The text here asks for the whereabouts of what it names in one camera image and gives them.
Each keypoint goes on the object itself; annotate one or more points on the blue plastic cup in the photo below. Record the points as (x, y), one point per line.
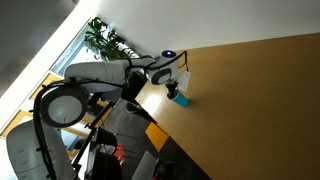
(181, 100)

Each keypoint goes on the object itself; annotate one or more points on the green potted plant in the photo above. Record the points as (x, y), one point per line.
(106, 43)

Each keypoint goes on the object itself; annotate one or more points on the glass window pane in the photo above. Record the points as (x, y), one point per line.
(71, 56)

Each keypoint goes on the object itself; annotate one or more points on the black tripod stand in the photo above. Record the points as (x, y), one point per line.
(95, 131)

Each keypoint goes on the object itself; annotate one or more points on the grey chair seat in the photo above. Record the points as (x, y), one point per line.
(145, 166)

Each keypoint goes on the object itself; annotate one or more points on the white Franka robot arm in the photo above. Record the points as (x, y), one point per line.
(96, 73)

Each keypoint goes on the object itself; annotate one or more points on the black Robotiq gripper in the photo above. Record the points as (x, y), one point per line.
(171, 85)

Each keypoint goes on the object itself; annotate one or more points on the black office chair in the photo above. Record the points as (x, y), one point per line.
(105, 136)
(133, 88)
(106, 166)

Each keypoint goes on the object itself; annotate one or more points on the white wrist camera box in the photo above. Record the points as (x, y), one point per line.
(184, 81)

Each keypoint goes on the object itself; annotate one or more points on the red orange stool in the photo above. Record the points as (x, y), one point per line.
(119, 155)

